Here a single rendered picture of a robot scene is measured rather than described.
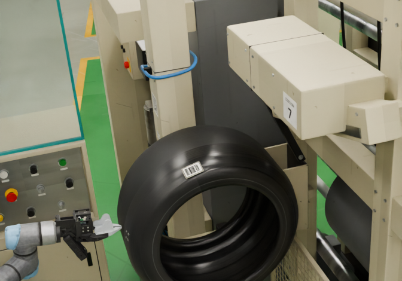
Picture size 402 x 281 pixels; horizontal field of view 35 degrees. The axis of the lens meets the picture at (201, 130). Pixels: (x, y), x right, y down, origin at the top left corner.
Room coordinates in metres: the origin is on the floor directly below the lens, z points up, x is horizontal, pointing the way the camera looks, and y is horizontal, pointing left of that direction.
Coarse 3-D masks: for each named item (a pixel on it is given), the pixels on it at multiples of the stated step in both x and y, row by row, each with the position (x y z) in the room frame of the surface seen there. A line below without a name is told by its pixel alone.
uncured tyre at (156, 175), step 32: (192, 128) 1.92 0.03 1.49; (224, 128) 1.94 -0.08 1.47; (160, 160) 1.78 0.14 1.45; (192, 160) 1.72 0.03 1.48; (224, 160) 1.73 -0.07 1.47; (256, 160) 1.76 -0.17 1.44; (128, 192) 1.79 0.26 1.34; (160, 192) 1.67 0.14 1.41; (192, 192) 1.67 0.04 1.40; (256, 192) 2.02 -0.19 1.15; (288, 192) 1.77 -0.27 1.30; (128, 224) 1.69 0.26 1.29; (160, 224) 1.64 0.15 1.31; (256, 224) 1.99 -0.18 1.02; (288, 224) 1.75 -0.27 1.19; (160, 256) 1.90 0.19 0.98; (192, 256) 1.94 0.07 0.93; (224, 256) 1.94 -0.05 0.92; (256, 256) 1.87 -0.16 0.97
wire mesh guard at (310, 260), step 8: (296, 240) 1.90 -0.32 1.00; (304, 248) 1.85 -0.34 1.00; (288, 256) 1.99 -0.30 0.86; (304, 256) 1.82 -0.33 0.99; (280, 264) 2.07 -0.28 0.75; (288, 264) 1.99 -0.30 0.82; (296, 264) 1.92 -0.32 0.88; (304, 264) 1.84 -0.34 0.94; (312, 264) 1.76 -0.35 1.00; (272, 272) 2.15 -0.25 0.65; (280, 272) 2.07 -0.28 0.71; (288, 272) 1.98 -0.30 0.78; (304, 272) 1.84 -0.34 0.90; (320, 272) 1.72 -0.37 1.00; (272, 280) 2.15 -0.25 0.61; (280, 280) 2.07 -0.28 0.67; (288, 280) 1.99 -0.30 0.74; (304, 280) 1.84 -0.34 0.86; (312, 280) 1.78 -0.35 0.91; (328, 280) 1.67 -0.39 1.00
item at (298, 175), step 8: (280, 144) 2.28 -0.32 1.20; (272, 152) 2.27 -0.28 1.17; (280, 152) 2.27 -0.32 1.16; (288, 152) 2.27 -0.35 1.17; (280, 160) 2.27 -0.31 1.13; (288, 160) 2.27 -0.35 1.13; (296, 160) 2.19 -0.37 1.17; (288, 168) 2.09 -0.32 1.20; (296, 168) 2.09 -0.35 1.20; (304, 168) 2.10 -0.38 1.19; (288, 176) 2.08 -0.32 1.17; (296, 176) 2.09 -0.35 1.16; (304, 176) 2.10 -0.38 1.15; (296, 184) 2.09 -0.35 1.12; (304, 184) 2.10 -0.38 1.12; (296, 192) 2.09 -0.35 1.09; (304, 192) 2.10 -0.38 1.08; (304, 200) 2.10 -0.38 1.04; (304, 208) 2.10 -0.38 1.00; (304, 216) 2.10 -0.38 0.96; (304, 224) 2.10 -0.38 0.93
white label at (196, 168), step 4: (192, 164) 1.71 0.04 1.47; (196, 164) 1.70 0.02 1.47; (200, 164) 1.70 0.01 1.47; (184, 168) 1.70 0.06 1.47; (188, 168) 1.70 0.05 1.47; (192, 168) 1.69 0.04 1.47; (196, 168) 1.69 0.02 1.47; (200, 168) 1.69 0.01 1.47; (184, 172) 1.69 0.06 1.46; (188, 172) 1.68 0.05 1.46; (192, 172) 1.68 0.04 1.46; (196, 172) 1.68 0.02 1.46; (188, 176) 1.67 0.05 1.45
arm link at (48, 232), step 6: (42, 222) 1.68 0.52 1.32; (48, 222) 1.68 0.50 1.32; (54, 222) 1.69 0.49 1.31; (42, 228) 1.66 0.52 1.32; (48, 228) 1.66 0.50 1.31; (54, 228) 1.67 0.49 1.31; (42, 234) 1.64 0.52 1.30; (48, 234) 1.65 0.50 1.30; (54, 234) 1.65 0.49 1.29; (42, 240) 1.64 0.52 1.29; (48, 240) 1.64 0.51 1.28; (54, 240) 1.65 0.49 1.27
